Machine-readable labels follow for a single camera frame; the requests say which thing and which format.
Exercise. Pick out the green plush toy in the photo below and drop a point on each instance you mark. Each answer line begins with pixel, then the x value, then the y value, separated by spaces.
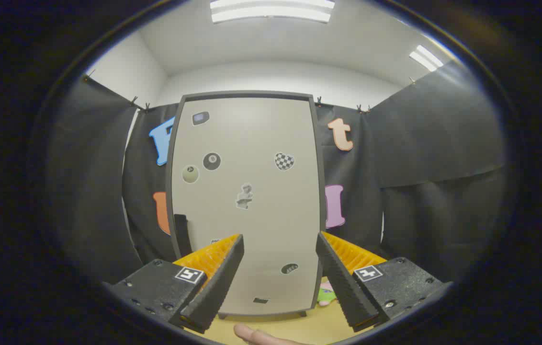
pixel 326 297

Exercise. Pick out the white shoe cabinet door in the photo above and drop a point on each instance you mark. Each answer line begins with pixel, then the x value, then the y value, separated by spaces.
pixel 261 143

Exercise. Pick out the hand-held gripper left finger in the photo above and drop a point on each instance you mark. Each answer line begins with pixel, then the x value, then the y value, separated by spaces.
pixel 218 282

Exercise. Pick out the black backdrop cloth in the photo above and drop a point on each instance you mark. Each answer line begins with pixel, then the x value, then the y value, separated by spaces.
pixel 424 143

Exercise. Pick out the grey shoe cabinet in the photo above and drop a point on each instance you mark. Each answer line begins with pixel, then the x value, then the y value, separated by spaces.
pixel 321 191

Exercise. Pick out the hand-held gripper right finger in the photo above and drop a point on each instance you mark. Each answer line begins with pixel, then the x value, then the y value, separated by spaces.
pixel 343 282

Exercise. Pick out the small ceiling light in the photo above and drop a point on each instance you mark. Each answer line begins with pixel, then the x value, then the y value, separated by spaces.
pixel 425 57

